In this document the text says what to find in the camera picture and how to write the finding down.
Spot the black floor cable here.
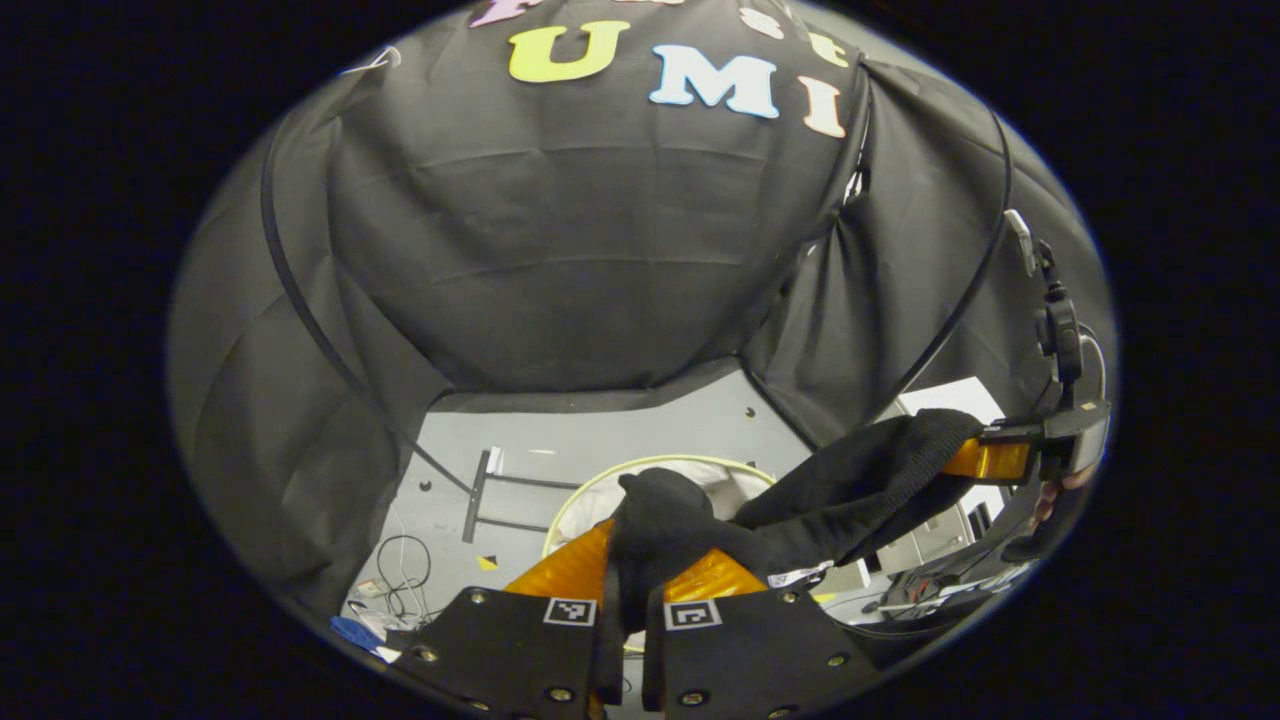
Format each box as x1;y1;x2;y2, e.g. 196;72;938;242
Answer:
372;533;436;621

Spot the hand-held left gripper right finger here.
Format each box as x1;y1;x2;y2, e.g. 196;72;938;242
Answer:
642;545;886;720

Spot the white laundry hamper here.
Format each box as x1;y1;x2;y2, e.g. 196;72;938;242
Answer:
542;455;781;656

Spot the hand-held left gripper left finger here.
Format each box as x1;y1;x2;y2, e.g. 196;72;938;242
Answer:
395;518;626;720

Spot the black metal clothes rack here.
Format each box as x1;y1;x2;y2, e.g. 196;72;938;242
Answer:
258;100;1016;546

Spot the black backdrop cloth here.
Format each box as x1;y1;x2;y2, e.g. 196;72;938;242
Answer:
170;0;1116;611

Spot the black knit sweater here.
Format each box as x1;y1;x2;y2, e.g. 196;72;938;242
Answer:
605;408;986;636

